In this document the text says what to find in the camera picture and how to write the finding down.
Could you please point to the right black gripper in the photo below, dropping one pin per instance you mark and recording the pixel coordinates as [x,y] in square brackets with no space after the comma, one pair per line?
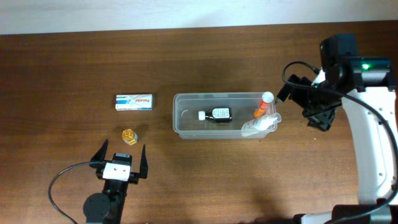
[319,109]

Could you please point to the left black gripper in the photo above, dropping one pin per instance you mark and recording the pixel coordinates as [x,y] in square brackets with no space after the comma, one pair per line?
[137,177]

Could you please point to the orange tube white cap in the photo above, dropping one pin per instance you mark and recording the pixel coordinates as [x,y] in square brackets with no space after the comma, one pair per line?
[266,100]

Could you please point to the clear white sanitizer bottle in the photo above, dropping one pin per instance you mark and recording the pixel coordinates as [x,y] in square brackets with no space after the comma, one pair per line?
[261,125]

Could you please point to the dark syrup bottle white cap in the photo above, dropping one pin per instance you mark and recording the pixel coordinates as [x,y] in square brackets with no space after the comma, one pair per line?
[216,115]

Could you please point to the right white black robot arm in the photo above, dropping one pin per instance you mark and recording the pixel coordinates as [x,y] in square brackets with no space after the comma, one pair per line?
[365,87]

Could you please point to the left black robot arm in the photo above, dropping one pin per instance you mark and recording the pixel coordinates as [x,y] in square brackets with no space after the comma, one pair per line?
[107,206]

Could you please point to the clear plastic container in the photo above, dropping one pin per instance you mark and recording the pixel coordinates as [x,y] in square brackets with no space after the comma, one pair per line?
[243,105]

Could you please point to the small gold-lidded jar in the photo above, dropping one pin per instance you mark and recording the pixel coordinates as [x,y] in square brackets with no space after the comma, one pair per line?
[129,136]

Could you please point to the white Panadol medicine box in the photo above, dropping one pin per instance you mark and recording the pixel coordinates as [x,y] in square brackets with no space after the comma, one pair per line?
[134,102]

